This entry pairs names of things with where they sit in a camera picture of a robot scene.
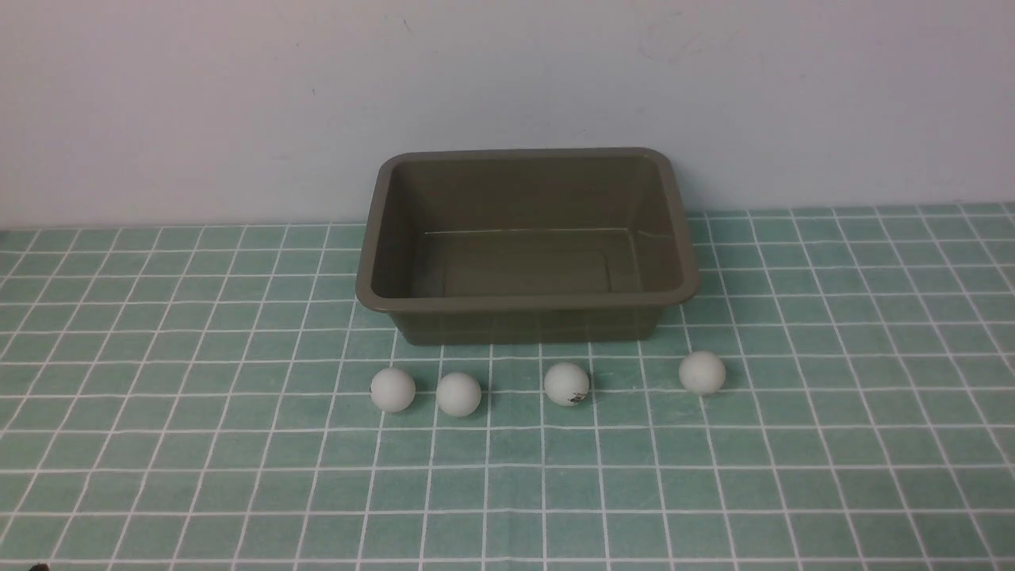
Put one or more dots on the marked white ping-pong ball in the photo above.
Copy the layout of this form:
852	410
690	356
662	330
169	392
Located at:
566	384

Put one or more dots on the olive green plastic bin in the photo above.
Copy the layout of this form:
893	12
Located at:
518	246

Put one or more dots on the green checkered tablecloth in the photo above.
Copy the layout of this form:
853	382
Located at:
198	398

